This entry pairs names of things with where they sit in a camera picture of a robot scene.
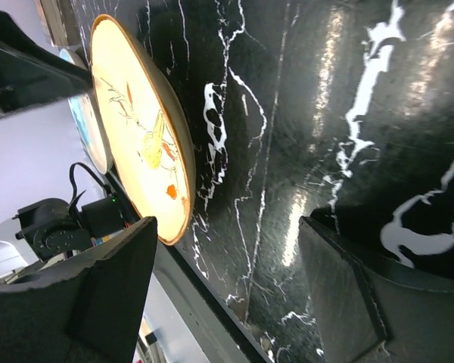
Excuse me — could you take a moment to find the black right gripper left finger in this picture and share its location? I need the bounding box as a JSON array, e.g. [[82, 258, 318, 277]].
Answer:
[[0, 217, 157, 362]]

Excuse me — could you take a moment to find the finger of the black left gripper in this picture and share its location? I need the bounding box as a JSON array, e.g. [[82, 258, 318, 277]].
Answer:
[[0, 11, 93, 119]]

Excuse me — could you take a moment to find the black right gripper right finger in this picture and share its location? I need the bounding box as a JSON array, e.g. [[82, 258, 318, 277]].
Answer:
[[298, 216, 454, 362]]

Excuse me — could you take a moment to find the beige leaf pattern plate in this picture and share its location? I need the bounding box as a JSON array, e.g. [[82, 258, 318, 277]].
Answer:
[[90, 14, 196, 245]]

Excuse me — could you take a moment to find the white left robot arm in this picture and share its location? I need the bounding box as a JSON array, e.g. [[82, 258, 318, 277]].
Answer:
[[0, 11, 126, 279]]

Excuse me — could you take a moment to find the cream plate with sprig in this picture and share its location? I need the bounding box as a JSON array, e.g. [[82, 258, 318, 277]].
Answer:
[[58, 47, 113, 175]]

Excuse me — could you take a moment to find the light blue plate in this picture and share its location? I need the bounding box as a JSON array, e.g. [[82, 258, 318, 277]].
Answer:
[[59, 48, 93, 153]]

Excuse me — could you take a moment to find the dark cover paperback book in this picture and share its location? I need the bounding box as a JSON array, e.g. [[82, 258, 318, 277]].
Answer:
[[34, 0, 81, 48]]

